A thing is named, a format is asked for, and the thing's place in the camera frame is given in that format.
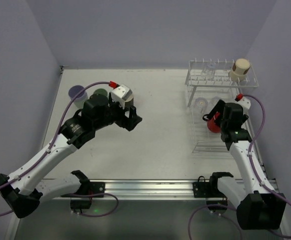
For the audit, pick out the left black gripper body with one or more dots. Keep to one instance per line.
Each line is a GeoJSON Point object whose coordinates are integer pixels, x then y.
{"type": "Point", "coordinates": [125, 117]}

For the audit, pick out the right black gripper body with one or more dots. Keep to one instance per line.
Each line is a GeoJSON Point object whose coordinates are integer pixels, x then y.
{"type": "Point", "coordinates": [217, 109]}

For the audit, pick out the red mug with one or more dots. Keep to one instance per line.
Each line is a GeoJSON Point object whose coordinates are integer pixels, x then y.
{"type": "Point", "coordinates": [211, 123]}

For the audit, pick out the tall green cup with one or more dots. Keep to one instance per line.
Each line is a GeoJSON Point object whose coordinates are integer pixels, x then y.
{"type": "Point", "coordinates": [101, 91]}

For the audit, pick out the purple cup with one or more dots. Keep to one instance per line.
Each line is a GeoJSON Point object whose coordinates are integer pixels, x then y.
{"type": "Point", "coordinates": [78, 95]}

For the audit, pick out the beige cup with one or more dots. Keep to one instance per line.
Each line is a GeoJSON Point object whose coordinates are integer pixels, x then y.
{"type": "Point", "coordinates": [130, 101]}

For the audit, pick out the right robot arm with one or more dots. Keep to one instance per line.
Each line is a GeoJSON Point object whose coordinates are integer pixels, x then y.
{"type": "Point", "coordinates": [256, 206]}

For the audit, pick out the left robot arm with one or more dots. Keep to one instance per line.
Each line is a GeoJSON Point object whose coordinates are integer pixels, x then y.
{"type": "Point", "coordinates": [24, 189]}

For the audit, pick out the clear glass lower right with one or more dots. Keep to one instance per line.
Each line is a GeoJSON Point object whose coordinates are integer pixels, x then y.
{"type": "Point", "coordinates": [214, 101]}

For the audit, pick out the clear glass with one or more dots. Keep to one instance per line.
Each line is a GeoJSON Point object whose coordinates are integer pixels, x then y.
{"type": "Point", "coordinates": [200, 105]}
{"type": "Point", "coordinates": [214, 101]}

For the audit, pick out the clear glass lower left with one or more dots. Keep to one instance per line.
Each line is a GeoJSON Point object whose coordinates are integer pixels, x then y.
{"type": "Point", "coordinates": [200, 105]}

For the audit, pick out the clear glass upper shelf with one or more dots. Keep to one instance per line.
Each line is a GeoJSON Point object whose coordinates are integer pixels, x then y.
{"type": "Point", "coordinates": [209, 70]}

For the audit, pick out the cream cup with brown band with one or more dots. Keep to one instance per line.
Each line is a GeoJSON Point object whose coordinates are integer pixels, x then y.
{"type": "Point", "coordinates": [239, 70]}

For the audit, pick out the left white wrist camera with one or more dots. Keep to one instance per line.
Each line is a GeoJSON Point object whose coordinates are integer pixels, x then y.
{"type": "Point", "coordinates": [120, 95]}

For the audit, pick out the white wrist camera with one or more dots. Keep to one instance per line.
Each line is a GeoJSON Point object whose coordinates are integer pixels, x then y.
{"type": "Point", "coordinates": [243, 101]}
{"type": "Point", "coordinates": [120, 95]}

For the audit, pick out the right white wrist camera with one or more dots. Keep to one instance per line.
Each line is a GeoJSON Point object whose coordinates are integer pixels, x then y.
{"type": "Point", "coordinates": [243, 101]}

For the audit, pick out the white wire dish rack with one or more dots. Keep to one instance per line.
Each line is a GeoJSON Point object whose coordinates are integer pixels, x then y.
{"type": "Point", "coordinates": [209, 85]}

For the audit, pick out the aluminium rail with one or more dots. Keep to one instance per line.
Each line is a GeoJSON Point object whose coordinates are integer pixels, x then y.
{"type": "Point", "coordinates": [126, 189]}

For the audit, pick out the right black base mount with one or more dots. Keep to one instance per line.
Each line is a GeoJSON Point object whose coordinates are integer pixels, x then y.
{"type": "Point", "coordinates": [207, 189]}

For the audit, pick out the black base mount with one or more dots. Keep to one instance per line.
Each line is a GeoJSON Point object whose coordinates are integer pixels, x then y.
{"type": "Point", "coordinates": [95, 187]}
{"type": "Point", "coordinates": [207, 189]}

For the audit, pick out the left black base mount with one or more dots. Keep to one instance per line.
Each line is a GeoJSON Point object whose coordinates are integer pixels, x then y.
{"type": "Point", "coordinates": [95, 187]}

